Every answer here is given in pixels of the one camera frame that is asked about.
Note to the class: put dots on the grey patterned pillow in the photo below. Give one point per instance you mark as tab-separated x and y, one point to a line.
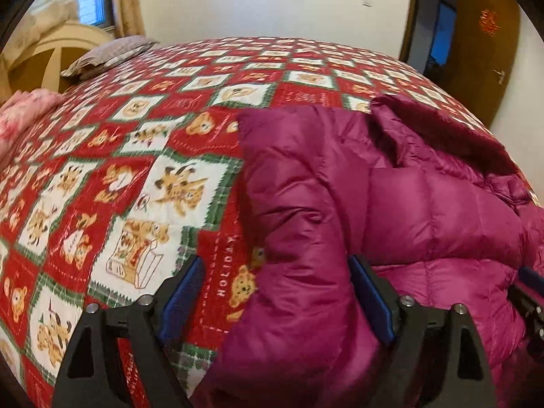
110	53

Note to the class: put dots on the brown wooden door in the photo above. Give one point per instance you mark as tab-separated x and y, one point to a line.
476	68

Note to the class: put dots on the red door decoration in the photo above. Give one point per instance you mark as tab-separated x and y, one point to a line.
488	22

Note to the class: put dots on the beige headboard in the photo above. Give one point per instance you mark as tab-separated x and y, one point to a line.
36	61

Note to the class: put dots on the beige curtain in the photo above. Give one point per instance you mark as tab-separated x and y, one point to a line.
127	0
38	25

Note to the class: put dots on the red bear printed blanket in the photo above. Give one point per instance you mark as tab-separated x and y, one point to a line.
106	170

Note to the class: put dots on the pink floral quilt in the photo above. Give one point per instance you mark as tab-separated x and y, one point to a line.
21	110

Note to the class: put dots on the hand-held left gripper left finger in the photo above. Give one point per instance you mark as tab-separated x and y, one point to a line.
182	297

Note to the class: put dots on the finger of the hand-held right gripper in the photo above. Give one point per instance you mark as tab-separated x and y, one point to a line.
533	278

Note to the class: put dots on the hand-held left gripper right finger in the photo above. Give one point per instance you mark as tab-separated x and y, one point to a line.
374	301

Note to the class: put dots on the magenta down jacket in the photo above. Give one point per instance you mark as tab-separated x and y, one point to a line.
323	204

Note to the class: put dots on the dark door frame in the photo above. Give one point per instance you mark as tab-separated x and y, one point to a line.
409	12

